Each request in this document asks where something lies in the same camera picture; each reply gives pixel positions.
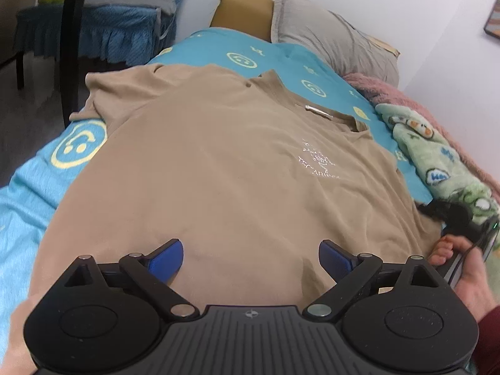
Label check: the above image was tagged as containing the person's right forearm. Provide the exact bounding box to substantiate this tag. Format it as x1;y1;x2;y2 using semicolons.
471;304;500;375

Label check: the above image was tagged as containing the person's leg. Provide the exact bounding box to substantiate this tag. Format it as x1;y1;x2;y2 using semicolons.
0;299;39;375

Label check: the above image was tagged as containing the tan bed headboard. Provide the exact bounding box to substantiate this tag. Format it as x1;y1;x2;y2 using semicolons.
209;0;274;44

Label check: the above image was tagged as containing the green cartoon printed blanket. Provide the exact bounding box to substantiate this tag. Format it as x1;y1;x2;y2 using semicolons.
374;102;500;251

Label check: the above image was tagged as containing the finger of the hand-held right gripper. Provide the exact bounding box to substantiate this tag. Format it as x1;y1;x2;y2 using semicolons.
415;198;474;232

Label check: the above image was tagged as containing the grey folded cloth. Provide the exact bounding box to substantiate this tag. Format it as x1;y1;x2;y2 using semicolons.
83;0;177;37

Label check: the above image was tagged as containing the person's right hand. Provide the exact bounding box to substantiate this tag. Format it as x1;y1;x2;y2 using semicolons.
427;234;498;323

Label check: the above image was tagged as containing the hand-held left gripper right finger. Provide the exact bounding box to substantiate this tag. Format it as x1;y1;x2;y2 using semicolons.
304;238;440;320

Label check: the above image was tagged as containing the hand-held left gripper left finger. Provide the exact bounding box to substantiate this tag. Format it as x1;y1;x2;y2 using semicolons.
58;237;201;320

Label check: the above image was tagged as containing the framed gold leaf wall picture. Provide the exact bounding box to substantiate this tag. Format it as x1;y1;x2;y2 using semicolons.
483;7;500;40

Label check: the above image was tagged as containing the yellow pillow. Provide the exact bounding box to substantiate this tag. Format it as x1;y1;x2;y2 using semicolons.
366;35;401;60

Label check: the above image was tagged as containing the teal smiley bed sheet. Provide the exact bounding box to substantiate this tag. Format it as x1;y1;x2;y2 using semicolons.
0;27;443;360

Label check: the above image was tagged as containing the grey pillow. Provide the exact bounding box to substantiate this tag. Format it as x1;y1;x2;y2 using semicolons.
271;0;400;87

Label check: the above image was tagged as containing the white table with black legs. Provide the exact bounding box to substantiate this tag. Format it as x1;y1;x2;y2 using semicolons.
0;0;93;128

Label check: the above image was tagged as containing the pink fluffy blanket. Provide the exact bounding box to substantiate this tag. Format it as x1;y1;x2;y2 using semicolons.
343;72;500;201

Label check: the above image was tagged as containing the tan t-shirt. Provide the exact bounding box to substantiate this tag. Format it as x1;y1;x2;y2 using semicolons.
25;63;444;314

